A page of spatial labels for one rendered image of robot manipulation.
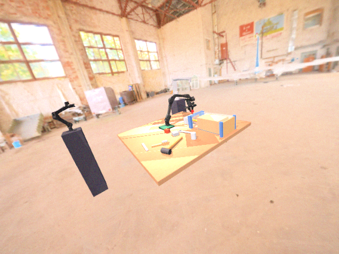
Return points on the mallet with grey head and wooden handle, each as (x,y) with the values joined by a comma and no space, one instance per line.
(168,150)

